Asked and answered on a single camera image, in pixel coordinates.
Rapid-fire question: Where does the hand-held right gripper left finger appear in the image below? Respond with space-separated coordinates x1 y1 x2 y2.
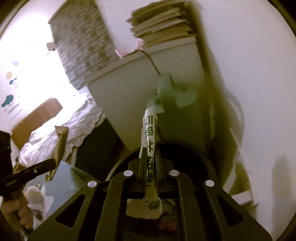
28 148 148 241

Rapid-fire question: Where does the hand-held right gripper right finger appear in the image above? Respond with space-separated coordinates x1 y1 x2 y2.
153 148 272 241

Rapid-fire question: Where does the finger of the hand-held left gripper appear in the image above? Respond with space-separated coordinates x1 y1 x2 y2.
0 159 57 201

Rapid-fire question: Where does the white green printed carton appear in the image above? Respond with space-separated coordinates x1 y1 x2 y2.
126 107 163 219

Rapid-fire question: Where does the person's left hand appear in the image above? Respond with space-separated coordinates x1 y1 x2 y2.
0 192 34 230

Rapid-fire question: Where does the white crumpled paper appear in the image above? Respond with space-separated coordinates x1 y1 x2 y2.
23 183 55 230

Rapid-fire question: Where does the wooden headboard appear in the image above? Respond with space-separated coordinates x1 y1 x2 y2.
10 97 63 149

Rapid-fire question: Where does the white shelf unit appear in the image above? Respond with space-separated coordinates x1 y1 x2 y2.
222 130 257 209

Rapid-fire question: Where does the bed with white quilt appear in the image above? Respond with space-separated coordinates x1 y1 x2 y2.
18 95 105 167

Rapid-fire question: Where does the pale green small fan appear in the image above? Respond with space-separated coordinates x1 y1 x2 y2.
147 73 197 114

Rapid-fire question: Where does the white cabinet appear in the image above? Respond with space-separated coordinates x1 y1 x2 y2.
87 36 208 151

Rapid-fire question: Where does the patterned grey curtain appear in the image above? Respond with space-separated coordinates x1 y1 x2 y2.
48 0 121 91

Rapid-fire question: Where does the stack of books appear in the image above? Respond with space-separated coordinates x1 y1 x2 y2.
127 0 198 48

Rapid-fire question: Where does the dark cable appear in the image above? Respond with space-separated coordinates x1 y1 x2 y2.
139 50 162 76

